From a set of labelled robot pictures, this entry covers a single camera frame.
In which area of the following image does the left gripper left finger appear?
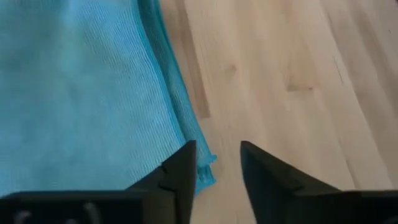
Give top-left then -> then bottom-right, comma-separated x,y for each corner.
126,139 -> 197,224

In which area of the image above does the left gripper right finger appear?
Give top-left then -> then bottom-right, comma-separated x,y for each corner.
240,141 -> 361,224

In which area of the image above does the blue microfiber towel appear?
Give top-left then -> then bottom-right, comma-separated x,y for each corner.
0,0 -> 218,197

